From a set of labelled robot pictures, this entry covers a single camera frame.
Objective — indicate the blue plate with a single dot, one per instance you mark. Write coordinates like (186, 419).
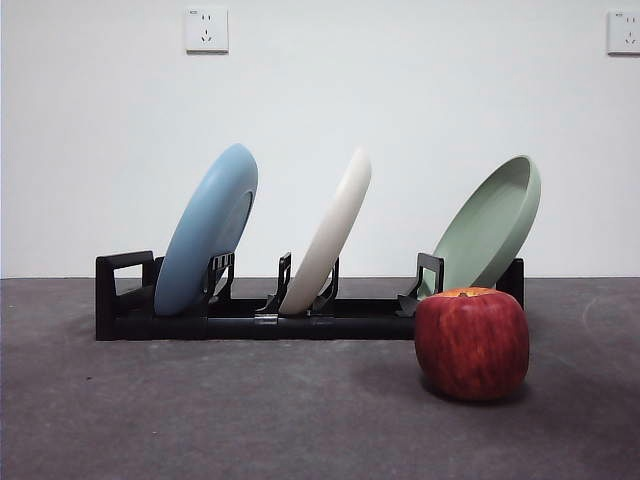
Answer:
(200, 240)

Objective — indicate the red apple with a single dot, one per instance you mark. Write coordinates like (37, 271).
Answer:
(470, 345)

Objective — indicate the white plate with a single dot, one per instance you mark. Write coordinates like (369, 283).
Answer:
(340, 220)

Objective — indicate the black plate rack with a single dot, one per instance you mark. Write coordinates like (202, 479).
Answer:
(350, 327)

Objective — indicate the green plate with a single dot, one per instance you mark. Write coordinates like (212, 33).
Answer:
(480, 240)

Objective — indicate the white wall socket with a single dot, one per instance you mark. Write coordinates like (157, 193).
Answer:
(625, 32)
(207, 30)

